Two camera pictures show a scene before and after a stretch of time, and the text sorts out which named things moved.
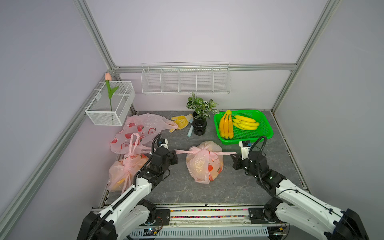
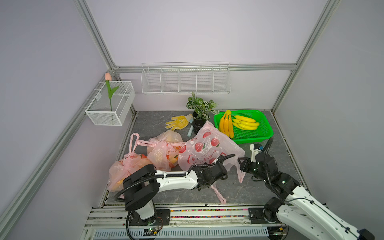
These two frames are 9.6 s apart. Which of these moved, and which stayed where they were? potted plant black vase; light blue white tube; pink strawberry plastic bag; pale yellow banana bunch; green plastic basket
Moved: pink strawberry plastic bag
Stayed: green plastic basket; potted plant black vase; light blue white tube; pale yellow banana bunch
